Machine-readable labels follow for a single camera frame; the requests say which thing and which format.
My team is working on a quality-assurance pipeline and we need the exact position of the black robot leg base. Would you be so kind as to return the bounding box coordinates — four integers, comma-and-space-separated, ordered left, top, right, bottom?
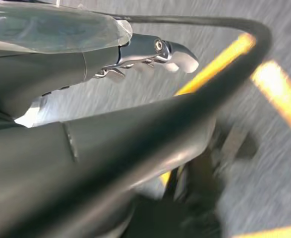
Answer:
122, 154, 223, 238

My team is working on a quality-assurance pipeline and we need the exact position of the yellow floor tape square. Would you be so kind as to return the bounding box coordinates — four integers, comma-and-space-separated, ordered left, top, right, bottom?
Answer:
160, 32, 291, 186

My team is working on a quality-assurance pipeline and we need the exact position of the black ribbed robot foot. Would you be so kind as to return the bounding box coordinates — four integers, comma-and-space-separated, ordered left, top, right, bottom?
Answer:
211, 124, 258, 165

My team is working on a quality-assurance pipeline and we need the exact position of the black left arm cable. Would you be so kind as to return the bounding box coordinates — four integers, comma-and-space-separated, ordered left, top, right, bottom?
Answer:
0, 13, 273, 238

